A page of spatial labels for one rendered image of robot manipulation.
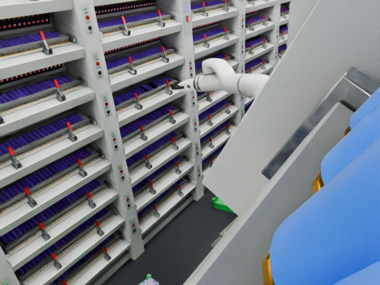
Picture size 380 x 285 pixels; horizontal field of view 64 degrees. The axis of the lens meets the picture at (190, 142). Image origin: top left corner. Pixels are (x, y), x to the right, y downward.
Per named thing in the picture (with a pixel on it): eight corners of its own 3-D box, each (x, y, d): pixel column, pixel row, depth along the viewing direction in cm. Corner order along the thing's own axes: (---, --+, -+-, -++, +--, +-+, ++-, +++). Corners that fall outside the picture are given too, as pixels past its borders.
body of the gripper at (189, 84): (195, 94, 153) (178, 94, 160) (207, 87, 159) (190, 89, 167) (192, 79, 150) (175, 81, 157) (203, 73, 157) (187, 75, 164)
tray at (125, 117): (186, 93, 204) (189, 81, 198) (117, 128, 163) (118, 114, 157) (164, 80, 211) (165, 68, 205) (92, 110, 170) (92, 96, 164)
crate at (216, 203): (257, 201, 240) (258, 193, 236) (249, 217, 225) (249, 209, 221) (222, 192, 253) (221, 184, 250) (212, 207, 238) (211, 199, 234)
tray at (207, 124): (237, 112, 271) (242, 99, 262) (198, 140, 229) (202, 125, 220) (219, 101, 278) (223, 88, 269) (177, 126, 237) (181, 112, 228)
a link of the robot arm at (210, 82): (196, 75, 149) (200, 93, 152) (218, 72, 140) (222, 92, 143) (206, 70, 154) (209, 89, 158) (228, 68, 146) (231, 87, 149)
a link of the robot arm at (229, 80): (233, 59, 121) (196, 61, 147) (240, 98, 126) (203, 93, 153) (251, 54, 124) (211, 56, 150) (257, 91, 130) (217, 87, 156)
